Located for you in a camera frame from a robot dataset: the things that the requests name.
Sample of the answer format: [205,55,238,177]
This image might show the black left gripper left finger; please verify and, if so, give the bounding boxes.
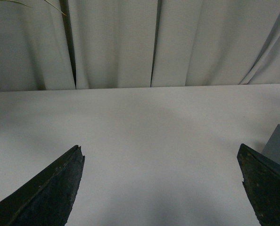
[0,145,85,226]

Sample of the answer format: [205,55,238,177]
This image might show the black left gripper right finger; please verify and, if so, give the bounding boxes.
[237,144,280,226]

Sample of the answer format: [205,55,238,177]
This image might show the green plant leaves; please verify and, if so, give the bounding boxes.
[0,0,67,16]

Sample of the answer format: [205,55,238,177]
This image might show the white curtain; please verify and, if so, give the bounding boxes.
[0,0,280,91]

